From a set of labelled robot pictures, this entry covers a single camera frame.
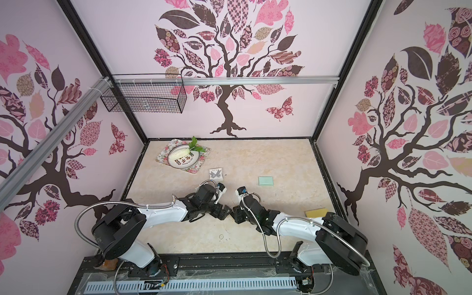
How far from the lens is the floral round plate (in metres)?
1.09

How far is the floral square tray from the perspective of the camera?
1.08m

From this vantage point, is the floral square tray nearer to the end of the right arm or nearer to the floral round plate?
the floral round plate
